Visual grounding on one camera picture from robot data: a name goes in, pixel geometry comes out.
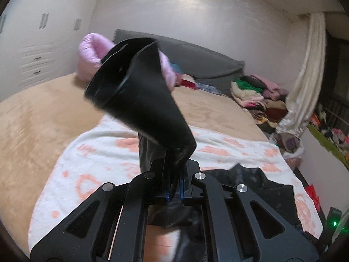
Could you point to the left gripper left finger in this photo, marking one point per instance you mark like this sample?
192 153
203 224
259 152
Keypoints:
110 224

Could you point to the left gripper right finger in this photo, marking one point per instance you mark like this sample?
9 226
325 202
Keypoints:
240 215

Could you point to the black leather jacket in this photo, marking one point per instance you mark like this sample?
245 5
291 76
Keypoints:
130 87

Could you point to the pile of folded clothes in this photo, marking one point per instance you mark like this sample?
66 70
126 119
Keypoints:
264 100

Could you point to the colourful clothes at headboard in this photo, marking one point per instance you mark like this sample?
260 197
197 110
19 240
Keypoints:
188 81

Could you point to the red plastic bag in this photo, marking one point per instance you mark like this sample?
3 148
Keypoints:
310 190

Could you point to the floral laundry basket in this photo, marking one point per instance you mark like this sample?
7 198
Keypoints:
291 148

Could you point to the white pink patterned blanket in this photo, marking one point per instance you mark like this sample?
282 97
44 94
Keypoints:
110 153

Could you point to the green shelf with clutter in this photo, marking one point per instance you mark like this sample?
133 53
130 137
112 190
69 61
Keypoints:
332 138

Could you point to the cream satin curtain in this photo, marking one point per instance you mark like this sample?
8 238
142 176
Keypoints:
302 100

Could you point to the beige bed cover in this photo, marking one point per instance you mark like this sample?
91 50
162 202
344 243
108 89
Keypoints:
37 124

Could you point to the grey headboard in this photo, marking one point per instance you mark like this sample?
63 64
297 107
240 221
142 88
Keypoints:
204 65

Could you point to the pink quilted duvet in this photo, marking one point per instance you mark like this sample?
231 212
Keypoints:
94 47

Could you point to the white wardrobe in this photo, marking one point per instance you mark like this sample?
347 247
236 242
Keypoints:
40 39

